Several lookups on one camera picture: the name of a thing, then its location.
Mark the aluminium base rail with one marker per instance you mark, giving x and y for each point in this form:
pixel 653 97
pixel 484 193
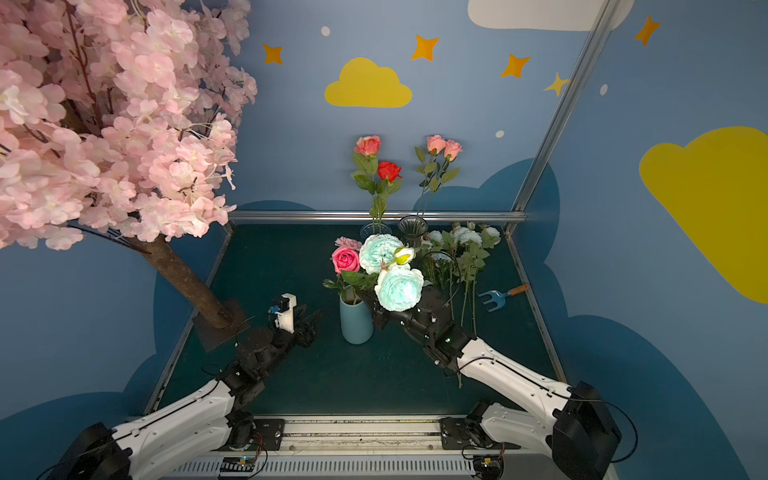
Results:
pixel 366 447

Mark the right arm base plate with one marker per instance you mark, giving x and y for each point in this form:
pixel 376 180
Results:
pixel 462 434

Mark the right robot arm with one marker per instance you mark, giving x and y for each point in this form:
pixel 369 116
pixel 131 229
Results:
pixel 572 425

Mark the red and coral rose stem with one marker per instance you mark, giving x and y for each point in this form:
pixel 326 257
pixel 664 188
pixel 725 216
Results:
pixel 379 178

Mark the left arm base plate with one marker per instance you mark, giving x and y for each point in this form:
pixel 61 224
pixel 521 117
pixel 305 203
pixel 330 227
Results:
pixel 266 433

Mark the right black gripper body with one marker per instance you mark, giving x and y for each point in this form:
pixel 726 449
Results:
pixel 395 314

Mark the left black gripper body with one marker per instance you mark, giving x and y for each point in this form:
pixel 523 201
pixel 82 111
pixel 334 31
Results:
pixel 302 328

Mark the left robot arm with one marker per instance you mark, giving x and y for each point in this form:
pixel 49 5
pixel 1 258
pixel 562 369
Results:
pixel 152 446

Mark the light blue ceramic vase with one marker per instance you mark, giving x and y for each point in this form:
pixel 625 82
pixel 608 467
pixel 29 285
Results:
pixel 355 321

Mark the blue carnation stem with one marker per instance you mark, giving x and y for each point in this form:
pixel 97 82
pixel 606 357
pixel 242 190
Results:
pixel 437 263

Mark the pink cherry blossom tree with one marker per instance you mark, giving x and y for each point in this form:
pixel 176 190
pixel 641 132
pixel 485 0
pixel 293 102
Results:
pixel 119 119

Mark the purple ribbed glass vase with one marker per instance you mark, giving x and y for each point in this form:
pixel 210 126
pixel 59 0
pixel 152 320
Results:
pixel 374 228

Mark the white flower stem blue vase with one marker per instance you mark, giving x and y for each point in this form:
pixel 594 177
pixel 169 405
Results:
pixel 470 255

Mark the clear ribbed glass vase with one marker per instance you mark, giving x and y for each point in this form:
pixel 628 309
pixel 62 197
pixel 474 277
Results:
pixel 413 228

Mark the pink carnation rose stem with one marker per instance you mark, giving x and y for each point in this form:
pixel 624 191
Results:
pixel 345 261

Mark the aluminium frame corner post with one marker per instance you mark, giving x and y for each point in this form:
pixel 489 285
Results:
pixel 589 55

